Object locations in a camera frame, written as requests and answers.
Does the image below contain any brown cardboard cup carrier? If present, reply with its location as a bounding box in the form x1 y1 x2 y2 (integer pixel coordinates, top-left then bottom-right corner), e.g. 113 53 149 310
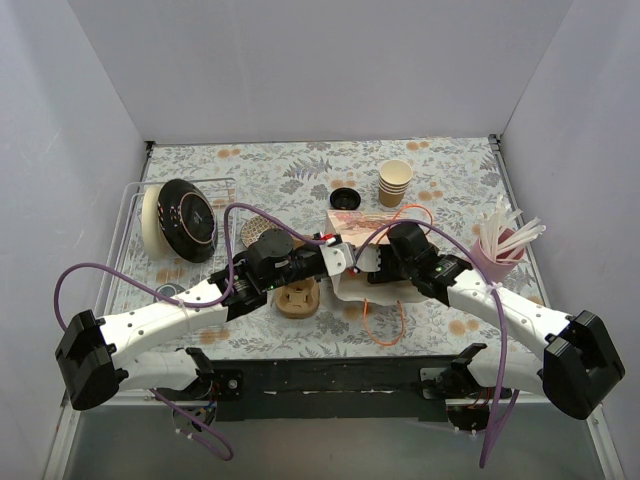
274 278 320 319

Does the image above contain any beige paper takeout bag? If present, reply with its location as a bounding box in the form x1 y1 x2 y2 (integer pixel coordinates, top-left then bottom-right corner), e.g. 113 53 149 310
324 203 434 348

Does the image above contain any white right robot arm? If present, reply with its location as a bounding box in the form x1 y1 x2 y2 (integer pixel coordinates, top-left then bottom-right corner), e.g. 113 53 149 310
357 220 625 420

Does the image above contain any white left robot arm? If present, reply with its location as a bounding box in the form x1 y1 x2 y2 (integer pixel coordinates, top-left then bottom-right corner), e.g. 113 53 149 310
55 229 333 411

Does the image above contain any patterned ceramic bowl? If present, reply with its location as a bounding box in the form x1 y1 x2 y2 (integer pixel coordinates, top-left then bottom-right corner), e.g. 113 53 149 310
240 215 278 248

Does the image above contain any black plastic cup lid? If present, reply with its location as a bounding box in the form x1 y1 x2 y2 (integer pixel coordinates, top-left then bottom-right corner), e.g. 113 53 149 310
329 187 361 211

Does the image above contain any stack of brown paper cups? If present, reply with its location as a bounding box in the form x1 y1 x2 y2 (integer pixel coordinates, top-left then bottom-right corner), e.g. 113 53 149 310
379 159 413 208

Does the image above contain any floral table mat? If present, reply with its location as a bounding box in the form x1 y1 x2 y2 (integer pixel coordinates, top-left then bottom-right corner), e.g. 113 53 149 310
97 137 563 362

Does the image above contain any pink cup holder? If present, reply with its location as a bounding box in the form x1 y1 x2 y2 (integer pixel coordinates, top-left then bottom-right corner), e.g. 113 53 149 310
470 234 524 283

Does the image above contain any black round plate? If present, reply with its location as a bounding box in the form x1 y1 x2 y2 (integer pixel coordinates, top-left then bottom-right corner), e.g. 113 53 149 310
157 179 217 264

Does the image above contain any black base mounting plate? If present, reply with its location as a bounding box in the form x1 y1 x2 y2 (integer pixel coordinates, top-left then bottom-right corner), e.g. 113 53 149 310
154 354 516 422

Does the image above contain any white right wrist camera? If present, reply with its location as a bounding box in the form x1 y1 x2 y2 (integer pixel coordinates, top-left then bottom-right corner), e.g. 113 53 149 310
352 245 381 273

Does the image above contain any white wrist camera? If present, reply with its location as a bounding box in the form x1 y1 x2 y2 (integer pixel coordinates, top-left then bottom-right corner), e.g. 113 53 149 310
352 245 381 273
319 234 356 277

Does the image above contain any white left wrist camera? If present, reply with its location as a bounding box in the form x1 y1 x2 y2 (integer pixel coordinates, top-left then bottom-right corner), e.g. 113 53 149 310
319 234 356 277

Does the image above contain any white wire dish rack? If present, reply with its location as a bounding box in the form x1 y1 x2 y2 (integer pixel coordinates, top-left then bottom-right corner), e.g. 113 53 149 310
94 177 239 316

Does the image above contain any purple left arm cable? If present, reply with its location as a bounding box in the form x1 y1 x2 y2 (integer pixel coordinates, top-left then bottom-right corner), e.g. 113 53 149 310
53 203 331 462

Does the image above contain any aluminium frame rail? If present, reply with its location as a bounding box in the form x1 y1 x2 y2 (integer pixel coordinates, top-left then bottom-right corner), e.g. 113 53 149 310
46 391 624 479

